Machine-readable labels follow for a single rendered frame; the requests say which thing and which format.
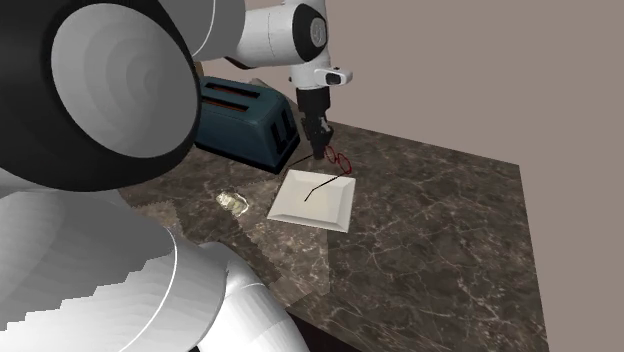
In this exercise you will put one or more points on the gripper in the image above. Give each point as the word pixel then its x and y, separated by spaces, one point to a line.
pixel 313 103

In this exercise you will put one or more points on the red-rimmed glasses with black temples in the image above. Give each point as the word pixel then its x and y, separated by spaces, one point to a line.
pixel 340 161

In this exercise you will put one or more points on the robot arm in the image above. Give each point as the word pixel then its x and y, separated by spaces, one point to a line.
pixel 97 146

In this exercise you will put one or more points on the white square plate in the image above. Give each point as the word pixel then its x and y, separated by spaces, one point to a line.
pixel 314 200

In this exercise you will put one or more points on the dark blue toaster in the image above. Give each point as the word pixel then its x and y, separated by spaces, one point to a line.
pixel 244 122

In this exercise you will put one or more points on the small pale crumpled lump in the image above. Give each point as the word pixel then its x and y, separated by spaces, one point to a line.
pixel 233 202

